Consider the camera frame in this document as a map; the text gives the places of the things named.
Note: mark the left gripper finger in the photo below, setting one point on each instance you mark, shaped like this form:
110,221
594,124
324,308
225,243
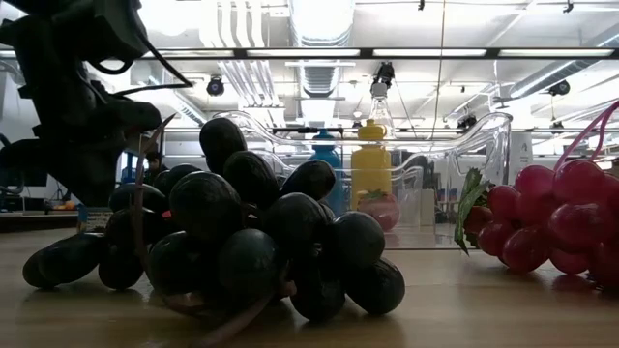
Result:
72,169

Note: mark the dark toy grape bunch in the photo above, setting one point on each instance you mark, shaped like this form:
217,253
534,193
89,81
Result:
208,208

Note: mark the blue squeeze bottle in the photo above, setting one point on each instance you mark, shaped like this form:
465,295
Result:
329,159

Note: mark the yellow squeeze bottle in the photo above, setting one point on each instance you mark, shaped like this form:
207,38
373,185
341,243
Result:
371,169

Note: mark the clear bottle white cap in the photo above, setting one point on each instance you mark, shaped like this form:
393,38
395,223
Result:
381,111

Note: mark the clear plastic bin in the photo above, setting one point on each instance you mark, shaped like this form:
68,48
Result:
413,193
498,145

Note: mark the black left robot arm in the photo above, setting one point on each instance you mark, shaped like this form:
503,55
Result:
72,24

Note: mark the dark background bench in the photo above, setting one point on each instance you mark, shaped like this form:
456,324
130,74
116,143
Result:
29,220

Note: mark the person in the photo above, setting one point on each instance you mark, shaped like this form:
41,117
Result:
156,166

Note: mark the black ceiling spotlight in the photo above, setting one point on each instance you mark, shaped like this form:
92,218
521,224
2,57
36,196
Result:
215,86
385,72
559,87

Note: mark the red toy strawberry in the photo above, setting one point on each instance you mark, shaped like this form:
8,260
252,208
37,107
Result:
382,212

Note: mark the white box with logo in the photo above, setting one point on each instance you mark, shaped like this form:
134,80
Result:
522,152

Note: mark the black horizontal crossbar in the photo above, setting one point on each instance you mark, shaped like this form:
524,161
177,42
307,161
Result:
532,53

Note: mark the red toy grape bunch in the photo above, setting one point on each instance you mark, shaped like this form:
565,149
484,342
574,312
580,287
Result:
527,246

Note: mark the silver ventilation duct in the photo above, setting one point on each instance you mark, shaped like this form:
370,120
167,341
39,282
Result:
321,21
556,77

